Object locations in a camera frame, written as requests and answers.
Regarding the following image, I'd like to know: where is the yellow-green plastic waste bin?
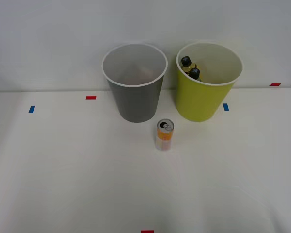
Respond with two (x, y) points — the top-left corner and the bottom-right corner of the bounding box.
(175, 41), (244, 123)

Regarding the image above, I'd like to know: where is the yellow bottle black cap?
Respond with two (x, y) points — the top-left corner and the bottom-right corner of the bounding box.
(188, 67), (203, 83)
(180, 56), (198, 73)

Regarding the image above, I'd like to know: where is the orange drink can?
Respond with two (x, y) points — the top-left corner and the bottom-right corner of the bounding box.
(155, 118), (175, 152)

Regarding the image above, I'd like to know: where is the grey plastic waste bin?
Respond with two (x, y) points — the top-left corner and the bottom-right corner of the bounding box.
(101, 43), (169, 123)

